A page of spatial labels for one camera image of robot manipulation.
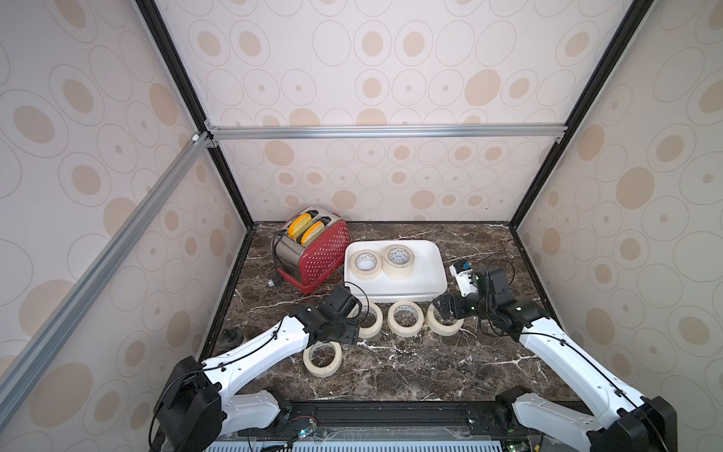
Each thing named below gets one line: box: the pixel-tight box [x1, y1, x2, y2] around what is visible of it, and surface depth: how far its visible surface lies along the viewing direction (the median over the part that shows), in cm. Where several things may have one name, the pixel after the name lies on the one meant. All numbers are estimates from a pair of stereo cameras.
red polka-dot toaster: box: [271, 205, 351, 293], surface depth 94 cm
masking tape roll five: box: [348, 302, 384, 339], surface depth 90 cm
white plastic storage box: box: [344, 240, 449, 303], surface depth 104 cm
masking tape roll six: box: [349, 248, 383, 282], surface depth 105 cm
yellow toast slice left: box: [288, 212, 313, 240], surface depth 93 cm
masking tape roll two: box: [382, 243, 416, 281], surface depth 105 cm
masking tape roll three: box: [386, 300, 425, 339], surface depth 91 cm
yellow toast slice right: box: [301, 221, 325, 245], surface depth 91 cm
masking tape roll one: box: [303, 340, 343, 378], surface depth 84 cm
